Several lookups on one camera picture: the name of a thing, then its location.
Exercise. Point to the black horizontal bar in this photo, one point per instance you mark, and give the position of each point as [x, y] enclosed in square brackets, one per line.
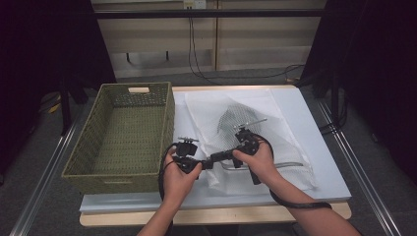
[229, 13]

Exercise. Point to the person's left hand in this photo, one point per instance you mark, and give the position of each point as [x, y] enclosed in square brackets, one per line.
[180, 185]

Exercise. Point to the black metal stand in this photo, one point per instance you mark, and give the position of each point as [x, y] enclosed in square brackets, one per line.
[65, 108]

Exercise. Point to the dark curtain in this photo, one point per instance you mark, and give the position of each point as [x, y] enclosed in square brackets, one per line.
[377, 65]
[32, 49]

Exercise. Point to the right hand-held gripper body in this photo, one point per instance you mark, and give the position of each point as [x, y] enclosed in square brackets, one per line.
[247, 141]

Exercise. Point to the green woven basket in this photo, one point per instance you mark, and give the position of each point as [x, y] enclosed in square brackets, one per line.
[131, 137]

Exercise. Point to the white mesh laundry bag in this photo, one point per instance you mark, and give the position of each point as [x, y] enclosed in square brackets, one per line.
[282, 144]

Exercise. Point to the black garment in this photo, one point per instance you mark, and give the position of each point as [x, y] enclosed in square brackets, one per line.
[236, 114]

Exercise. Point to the person's right hand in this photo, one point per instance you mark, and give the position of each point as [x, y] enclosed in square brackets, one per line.
[264, 164]

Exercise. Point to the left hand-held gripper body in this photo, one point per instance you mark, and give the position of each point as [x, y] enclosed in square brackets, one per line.
[187, 150]

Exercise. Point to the white wall socket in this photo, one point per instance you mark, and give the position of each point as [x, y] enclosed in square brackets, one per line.
[195, 4]

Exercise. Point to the white textured cloth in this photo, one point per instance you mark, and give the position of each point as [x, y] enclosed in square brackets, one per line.
[311, 147]

